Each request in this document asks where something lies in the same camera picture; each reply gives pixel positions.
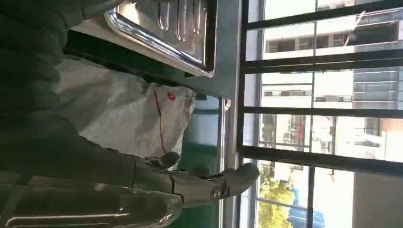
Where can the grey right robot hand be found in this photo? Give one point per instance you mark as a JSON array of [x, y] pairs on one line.
[[78, 176]]

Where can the white woven sack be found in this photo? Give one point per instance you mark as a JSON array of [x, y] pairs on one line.
[[119, 107]]

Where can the ribbed grey right arm sleeve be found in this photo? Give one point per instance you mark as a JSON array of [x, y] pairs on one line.
[[28, 56]]

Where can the shiny steel tray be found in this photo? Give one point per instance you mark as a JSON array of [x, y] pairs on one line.
[[176, 22]]

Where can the steel workbench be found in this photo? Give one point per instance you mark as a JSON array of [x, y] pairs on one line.
[[227, 63]]

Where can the green tree outside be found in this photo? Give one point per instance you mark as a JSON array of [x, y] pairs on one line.
[[274, 195]]

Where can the black window frame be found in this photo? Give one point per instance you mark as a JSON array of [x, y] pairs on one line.
[[314, 61]]

